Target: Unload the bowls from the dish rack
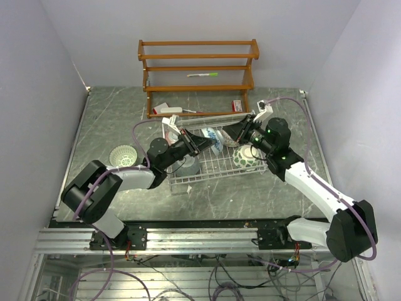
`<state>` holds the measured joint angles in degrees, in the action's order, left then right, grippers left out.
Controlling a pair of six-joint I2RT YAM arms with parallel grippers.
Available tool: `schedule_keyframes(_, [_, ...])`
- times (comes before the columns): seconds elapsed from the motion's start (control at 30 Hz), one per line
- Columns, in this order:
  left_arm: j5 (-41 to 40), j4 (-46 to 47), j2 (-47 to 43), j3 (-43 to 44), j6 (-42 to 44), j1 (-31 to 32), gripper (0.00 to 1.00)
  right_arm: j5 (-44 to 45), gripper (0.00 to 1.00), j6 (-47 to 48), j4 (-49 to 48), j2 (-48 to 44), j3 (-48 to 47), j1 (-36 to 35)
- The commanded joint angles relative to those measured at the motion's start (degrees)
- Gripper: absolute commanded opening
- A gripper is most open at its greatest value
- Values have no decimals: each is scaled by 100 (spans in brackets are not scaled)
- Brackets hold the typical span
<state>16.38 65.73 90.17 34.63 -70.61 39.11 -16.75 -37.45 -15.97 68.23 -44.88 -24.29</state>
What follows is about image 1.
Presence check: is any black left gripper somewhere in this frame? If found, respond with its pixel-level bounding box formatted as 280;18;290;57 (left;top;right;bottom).
161;127;217;169

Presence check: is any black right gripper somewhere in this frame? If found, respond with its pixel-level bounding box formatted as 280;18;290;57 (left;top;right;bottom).
223;114;274;156

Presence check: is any blue floral white bowl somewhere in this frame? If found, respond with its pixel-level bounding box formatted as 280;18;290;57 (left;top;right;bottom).
201;127;224;157

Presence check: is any blue dotted bowl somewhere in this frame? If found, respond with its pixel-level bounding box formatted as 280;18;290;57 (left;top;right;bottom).
174;156;200;177

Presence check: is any white wire dish rack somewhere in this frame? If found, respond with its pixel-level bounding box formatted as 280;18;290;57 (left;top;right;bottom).
162;114;267;187

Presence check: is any teal pattern cream bowl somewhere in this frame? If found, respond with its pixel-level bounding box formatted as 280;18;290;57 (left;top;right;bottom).
109;145;138;167

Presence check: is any red floral pattern bowl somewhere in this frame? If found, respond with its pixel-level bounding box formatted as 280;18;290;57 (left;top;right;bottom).
165;130;178;145

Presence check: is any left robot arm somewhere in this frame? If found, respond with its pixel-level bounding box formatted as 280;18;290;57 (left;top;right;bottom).
61;129;216;249

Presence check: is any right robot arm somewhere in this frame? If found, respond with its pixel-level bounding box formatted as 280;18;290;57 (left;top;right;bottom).
223;115;378;262

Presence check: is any wooden shelf rack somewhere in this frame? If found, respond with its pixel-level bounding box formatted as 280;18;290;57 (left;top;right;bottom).
137;39;260;119

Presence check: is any purple pattern cream bowl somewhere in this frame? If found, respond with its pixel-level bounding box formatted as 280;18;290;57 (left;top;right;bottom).
220;129;239;147

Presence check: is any red white small box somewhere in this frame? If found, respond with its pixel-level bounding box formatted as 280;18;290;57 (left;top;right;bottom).
232;100;243;112

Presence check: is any green leaf pattern bowl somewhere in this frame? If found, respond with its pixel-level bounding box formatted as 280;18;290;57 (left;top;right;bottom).
232;145;259;171

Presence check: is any red tipped pen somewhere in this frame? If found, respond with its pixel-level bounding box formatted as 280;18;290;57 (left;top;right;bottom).
182;108;202;114

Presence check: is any white rectangular eraser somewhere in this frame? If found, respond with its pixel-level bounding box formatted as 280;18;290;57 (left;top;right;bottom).
160;107;183;114

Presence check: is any red white card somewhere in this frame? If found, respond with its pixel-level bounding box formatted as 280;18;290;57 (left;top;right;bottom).
152;102;169;114

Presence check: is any green capped marker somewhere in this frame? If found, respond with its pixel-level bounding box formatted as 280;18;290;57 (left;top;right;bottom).
187;72;218;78

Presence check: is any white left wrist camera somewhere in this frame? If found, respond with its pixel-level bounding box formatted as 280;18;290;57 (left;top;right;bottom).
162;114;181;135

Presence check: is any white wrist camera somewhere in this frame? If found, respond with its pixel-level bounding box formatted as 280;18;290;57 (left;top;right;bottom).
162;114;181;135
253;100;273;123

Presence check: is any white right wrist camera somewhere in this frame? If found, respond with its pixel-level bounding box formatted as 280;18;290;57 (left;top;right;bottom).
253;100;273;123

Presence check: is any aluminium mounting rail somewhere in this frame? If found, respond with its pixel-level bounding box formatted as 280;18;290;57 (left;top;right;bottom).
34;228;329;255

